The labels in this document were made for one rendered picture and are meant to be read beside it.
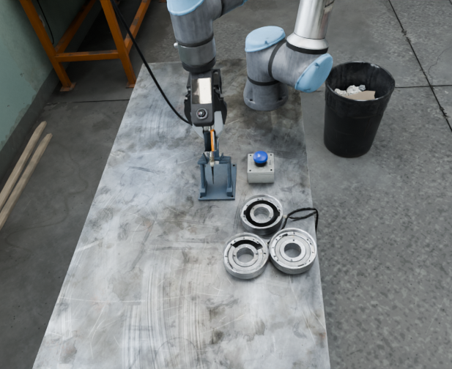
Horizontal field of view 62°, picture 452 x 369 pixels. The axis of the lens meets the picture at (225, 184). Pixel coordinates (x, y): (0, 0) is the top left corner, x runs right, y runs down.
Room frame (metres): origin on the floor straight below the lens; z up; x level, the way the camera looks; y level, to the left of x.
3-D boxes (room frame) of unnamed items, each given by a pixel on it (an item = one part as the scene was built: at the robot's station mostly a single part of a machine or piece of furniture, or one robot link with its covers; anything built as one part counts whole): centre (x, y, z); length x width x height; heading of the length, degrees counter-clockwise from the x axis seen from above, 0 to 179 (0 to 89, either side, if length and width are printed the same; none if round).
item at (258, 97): (1.03, -0.18, 0.85); 0.15 x 0.15 x 0.10
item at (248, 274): (0.43, -0.02, 0.82); 0.10 x 0.10 x 0.04
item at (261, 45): (1.03, -0.19, 0.97); 0.13 x 0.12 x 0.14; 39
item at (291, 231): (0.42, -0.13, 0.82); 0.10 x 0.10 x 0.04
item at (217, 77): (0.71, 0.01, 1.12); 0.09 x 0.08 x 0.12; 170
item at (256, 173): (0.70, -0.10, 0.82); 0.08 x 0.07 x 0.05; 170
